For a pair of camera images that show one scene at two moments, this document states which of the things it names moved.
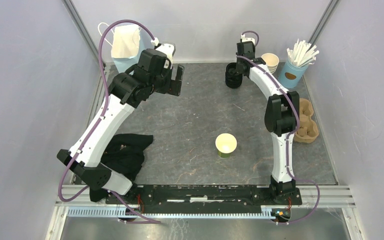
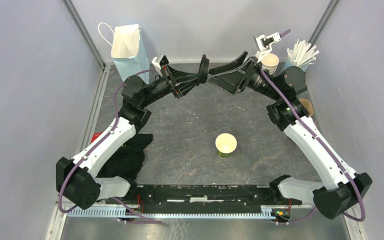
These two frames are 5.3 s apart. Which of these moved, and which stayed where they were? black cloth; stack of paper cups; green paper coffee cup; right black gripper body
Moved: right black gripper body
Stayed: green paper coffee cup; stack of paper cups; black cloth
